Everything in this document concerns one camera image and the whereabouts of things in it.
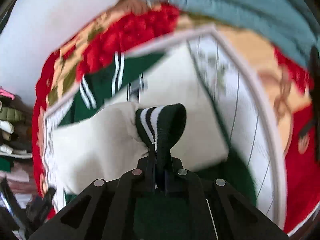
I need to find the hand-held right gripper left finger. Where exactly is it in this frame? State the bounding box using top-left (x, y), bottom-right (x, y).
top-left (29, 152), bottom-right (157, 240)

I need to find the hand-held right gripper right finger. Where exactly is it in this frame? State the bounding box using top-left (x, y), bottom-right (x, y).
top-left (164, 155), bottom-right (291, 240)

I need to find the green and white striped jacket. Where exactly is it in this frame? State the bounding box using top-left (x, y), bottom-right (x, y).
top-left (46, 44), bottom-right (258, 240)

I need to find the stack of folded clothes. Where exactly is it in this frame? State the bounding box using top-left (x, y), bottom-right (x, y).
top-left (0, 86), bottom-right (35, 196)

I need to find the dark metal stand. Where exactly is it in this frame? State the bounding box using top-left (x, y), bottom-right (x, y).
top-left (0, 177), bottom-right (57, 240)

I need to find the red floral blanket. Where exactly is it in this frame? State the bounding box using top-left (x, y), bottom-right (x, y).
top-left (31, 2), bottom-right (320, 235)

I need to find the blue-grey cloth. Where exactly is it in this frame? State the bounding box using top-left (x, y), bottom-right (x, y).
top-left (130, 0), bottom-right (318, 68)

